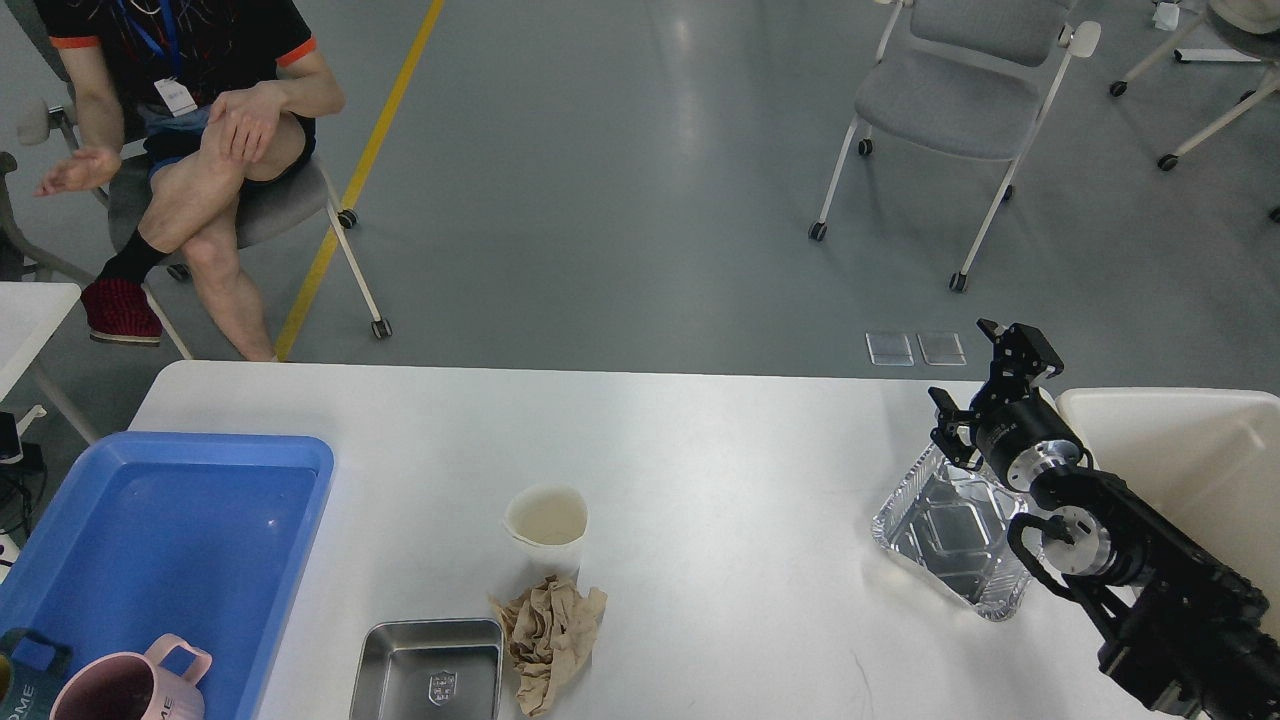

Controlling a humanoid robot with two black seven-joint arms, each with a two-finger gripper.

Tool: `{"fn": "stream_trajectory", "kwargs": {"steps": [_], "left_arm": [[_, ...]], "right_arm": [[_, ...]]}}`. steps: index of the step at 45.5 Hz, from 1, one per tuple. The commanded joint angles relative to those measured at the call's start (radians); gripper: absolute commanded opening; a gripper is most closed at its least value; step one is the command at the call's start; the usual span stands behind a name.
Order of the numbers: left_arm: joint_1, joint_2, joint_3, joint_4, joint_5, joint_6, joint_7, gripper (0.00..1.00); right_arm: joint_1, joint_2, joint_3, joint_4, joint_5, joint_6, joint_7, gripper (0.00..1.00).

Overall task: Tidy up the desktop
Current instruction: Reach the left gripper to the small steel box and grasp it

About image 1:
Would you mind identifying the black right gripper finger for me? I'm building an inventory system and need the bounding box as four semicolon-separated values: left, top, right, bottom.
928;387;975;446
977;318;1065;406

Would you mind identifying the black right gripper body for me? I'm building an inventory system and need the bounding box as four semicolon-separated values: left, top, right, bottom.
936;395;1085;492

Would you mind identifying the aluminium foil tray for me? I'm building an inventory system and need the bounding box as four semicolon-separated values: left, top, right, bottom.
870;445;1032;623

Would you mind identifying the white paper cup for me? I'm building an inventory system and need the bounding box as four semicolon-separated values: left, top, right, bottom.
502;483;589;578

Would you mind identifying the stainless steel tray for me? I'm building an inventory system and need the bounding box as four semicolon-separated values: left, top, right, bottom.
349;618;504;719

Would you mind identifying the pink plastic mug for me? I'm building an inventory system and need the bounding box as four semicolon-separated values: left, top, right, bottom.
50;633;212;719

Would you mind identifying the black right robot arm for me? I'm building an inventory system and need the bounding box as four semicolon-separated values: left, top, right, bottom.
929;319;1279;719

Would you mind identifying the floor outlet cover right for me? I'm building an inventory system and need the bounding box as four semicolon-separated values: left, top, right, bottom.
916;332;966;366

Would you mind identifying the floor outlet cover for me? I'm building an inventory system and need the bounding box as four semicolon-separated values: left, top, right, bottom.
865;332;915;366
916;332;966;366

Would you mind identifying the floor outlet cover left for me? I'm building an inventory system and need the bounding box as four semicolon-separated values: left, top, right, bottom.
865;332;915;366

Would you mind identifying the white plastic bin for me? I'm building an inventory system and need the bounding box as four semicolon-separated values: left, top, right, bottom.
1057;388;1279;637

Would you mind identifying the grey office chair right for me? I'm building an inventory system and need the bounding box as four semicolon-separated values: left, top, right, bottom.
806;1;1102;293

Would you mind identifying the grey office chair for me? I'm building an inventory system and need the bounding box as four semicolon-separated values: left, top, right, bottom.
3;1;392;360
806;1;1102;293

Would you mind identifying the white chair far right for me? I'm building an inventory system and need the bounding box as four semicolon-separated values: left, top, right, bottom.
1108;0;1280;222

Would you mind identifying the crumpled brown paper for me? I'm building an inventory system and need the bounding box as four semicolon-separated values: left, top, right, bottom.
488;575;608;719

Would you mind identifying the grey office chair left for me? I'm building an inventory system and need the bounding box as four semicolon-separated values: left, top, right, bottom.
3;1;392;360

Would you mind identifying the blue plastic tray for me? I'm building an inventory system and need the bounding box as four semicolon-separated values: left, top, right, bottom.
1;432;334;719

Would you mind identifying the person in patterned shirt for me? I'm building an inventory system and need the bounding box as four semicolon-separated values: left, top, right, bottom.
37;1;346;363

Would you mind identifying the white side table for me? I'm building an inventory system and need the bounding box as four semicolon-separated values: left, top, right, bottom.
1;281;101;445

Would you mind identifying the dark teal mug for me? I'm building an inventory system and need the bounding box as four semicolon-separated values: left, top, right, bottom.
1;626;73;719

